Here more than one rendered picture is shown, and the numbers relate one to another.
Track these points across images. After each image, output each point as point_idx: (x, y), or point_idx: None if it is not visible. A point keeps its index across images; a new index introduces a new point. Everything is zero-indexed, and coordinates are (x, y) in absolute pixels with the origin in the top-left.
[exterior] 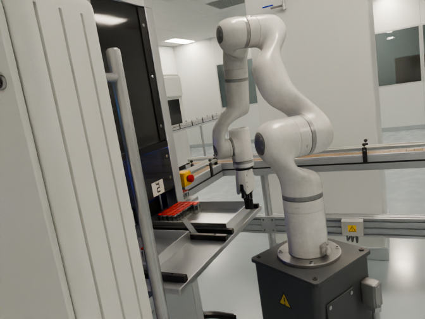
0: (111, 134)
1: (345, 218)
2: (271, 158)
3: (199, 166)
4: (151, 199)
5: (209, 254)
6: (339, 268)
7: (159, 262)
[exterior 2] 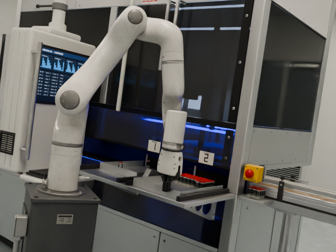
0: (23, 68)
1: None
2: None
3: None
4: (220, 172)
5: (102, 176)
6: (28, 188)
7: (29, 122)
